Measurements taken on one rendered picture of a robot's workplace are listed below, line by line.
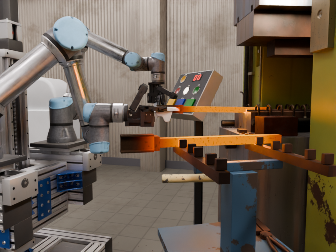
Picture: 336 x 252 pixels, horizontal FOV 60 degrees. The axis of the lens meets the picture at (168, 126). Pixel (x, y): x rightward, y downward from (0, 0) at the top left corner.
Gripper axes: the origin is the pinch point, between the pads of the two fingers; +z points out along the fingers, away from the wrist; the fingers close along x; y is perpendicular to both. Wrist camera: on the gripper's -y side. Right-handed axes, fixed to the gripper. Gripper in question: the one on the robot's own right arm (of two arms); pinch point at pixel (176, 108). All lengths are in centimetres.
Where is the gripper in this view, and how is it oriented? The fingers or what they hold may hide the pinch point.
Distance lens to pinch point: 114.7
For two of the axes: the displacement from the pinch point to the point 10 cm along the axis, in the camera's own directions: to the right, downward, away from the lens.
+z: 10.0, 0.0, 0.8
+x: 0.8, 0.9, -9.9
